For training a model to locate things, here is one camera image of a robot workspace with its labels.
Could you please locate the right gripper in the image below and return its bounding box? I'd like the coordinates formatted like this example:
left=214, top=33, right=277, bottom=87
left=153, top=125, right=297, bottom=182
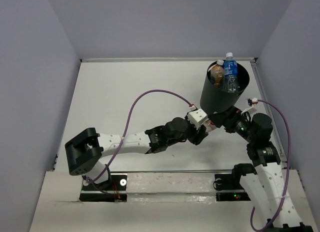
left=206, top=105, right=255, bottom=142

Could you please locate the orange juice bottle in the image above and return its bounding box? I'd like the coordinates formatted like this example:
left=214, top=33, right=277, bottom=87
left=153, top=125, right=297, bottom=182
left=210, top=59, right=225, bottom=88

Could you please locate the clear bottle blue label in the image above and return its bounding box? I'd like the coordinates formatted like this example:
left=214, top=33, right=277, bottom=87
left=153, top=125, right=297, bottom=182
left=223, top=52, right=239, bottom=93

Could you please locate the small bottle red cap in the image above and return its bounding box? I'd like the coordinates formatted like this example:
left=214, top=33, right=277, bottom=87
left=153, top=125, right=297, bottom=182
left=202, top=118, right=217, bottom=133

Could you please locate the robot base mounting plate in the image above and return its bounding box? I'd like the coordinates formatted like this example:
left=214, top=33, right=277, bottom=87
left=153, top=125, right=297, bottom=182
left=79, top=171, right=250, bottom=203

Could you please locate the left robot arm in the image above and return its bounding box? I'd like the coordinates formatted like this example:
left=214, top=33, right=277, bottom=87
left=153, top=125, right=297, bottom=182
left=64, top=109, right=211, bottom=190

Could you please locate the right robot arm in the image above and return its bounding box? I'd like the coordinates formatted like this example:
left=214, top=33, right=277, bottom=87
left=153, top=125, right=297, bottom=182
left=208, top=106, right=313, bottom=232

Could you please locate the black cylindrical bin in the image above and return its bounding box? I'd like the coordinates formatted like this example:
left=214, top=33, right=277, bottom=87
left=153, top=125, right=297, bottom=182
left=200, top=61, right=250, bottom=114

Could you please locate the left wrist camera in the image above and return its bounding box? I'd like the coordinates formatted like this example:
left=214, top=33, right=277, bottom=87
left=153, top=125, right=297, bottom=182
left=187, top=109, right=208, bottom=126

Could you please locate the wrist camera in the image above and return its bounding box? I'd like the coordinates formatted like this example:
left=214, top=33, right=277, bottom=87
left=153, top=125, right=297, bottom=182
left=187, top=109, right=208, bottom=126
left=241, top=98, right=259, bottom=115

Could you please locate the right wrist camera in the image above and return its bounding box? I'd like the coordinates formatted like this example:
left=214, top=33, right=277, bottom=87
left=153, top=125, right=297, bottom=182
left=241, top=98, right=259, bottom=115

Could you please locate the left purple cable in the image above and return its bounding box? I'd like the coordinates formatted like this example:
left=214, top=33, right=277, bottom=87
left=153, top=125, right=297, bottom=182
left=83, top=89, right=197, bottom=195

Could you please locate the purple cable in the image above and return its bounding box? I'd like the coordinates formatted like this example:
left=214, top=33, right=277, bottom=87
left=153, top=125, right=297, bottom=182
left=250, top=99, right=292, bottom=232
left=83, top=89, right=197, bottom=195

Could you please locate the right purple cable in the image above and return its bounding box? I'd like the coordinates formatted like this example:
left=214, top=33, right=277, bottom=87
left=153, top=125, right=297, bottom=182
left=250, top=99, right=292, bottom=232

